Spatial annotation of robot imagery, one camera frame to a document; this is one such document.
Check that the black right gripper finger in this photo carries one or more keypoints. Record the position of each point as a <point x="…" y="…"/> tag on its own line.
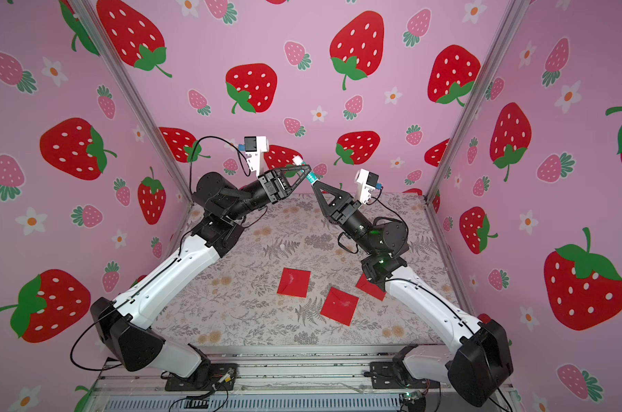
<point x="325" y="197"/>
<point x="340" y="194"/>

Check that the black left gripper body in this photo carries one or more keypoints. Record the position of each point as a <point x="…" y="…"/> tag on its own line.
<point x="270" y="198"/>

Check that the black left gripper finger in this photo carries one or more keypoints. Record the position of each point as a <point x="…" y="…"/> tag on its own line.
<point x="290" y="170"/>
<point x="289" y="185"/>

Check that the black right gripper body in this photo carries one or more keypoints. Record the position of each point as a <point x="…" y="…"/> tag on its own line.
<point x="343" y="209"/>

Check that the green white glue stick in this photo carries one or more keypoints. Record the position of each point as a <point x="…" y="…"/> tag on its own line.
<point x="310" y="176"/>

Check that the red envelope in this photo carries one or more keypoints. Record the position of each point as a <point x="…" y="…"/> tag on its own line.
<point x="371" y="289"/>
<point x="339" y="306"/>
<point x="294" y="283"/>

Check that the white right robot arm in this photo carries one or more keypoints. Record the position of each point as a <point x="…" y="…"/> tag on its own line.
<point x="475" y="358"/>

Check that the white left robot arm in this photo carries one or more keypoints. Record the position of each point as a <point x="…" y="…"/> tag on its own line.
<point x="124" y="324"/>

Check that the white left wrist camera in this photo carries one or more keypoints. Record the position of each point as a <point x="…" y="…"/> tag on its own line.
<point x="254" y="148"/>

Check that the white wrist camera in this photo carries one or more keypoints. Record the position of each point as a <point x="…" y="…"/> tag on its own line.
<point x="366" y="183"/>
<point x="254" y="148"/>

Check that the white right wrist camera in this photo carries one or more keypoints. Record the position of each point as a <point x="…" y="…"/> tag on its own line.
<point x="366" y="183"/>

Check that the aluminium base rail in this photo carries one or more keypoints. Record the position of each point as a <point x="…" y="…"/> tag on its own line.
<point x="276" y="378"/>

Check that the aluminium left rear frame post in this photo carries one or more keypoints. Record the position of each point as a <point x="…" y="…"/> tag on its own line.
<point x="93" y="26"/>

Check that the aluminium frame post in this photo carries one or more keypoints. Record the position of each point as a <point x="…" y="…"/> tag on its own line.
<point x="93" y="26"/>
<point x="507" y="30"/>

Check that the aluminium right rear frame post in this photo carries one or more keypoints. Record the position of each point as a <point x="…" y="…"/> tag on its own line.
<point x="507" y="30"/>

